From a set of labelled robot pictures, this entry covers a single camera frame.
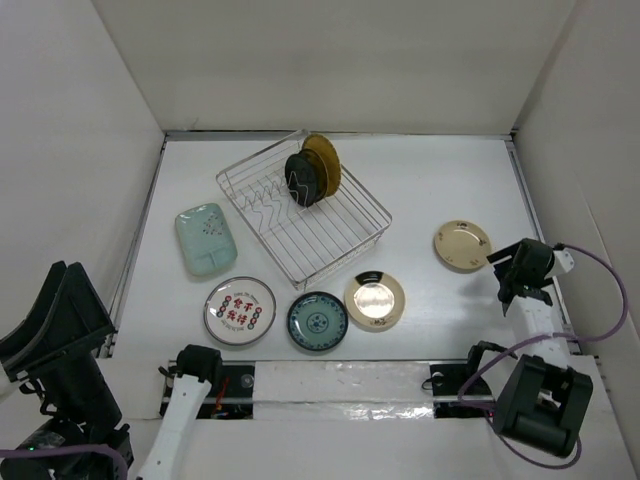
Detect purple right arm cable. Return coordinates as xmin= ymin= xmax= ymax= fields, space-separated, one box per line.
xmin=457 ymin=244 xmax=630 ymax=466

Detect wire dish rack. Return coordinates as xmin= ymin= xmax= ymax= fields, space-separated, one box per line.
xmin=216 ymin=130 xmax=392 ymax=290

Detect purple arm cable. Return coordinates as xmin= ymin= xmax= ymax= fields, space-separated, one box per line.
xmin=457 ymin=244 xmax=630 ymax=466
xmin=0 ymin=442 xmax=129 ymax=480

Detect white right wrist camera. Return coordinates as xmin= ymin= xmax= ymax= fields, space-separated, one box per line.
xmin=546 ymin=244 xmax=575 ymax=278

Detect yellow woven pattern plate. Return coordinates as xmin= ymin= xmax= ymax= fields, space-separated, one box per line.
xmin=303 ymin=133 xmax=342 ymax=197

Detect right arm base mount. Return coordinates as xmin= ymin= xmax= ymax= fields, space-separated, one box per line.
xmin=421 ymin=363 xmax=492 ymax=419

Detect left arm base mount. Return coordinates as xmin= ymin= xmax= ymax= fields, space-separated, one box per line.
xmin=159 ymin=357 xmax=257 ymax=421

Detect blue green patterned bowl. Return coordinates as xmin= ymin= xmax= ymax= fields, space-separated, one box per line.
xmin=285 ymin=291 xmax=349 ymax=353

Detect cream bowl black rim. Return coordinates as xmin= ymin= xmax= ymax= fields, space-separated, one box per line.
xmin=344 ymin=270 xmax=406 ymax=332

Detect cream plate with drawings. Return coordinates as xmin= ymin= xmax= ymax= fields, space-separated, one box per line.
xmin=433 ymin=220 xmax=492 ymax=272

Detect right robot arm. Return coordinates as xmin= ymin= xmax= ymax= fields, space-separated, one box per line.
xmin=1 ymin=262 xmax=593 ymax=478

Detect pale green rectangular dish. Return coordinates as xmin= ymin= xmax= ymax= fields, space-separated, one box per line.
xmin=175 ymin=203 xmax=238 ymax=277

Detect black plate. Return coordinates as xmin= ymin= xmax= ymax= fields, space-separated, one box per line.
xmin=285 ymin=149 xmax=327 ymax=207

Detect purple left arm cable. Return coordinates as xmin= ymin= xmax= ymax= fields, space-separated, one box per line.
xmin=0 ymin=442 xmax=129 ymax=480

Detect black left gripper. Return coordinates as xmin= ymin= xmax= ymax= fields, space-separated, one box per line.
xmin=0 ymin=252 xmax=123 ymax=435

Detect white plate red characters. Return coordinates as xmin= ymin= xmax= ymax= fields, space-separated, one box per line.
xmin=203 ymin=276 xmax=276 ymax=346

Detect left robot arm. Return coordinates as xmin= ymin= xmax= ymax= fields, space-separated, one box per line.
xmin=1 ymin=261 xmax=223 ymax=479

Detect brown yellow patterned plate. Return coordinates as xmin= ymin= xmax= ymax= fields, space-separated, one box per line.
xmin=299 ymin=149 xmax=327 ymax=206

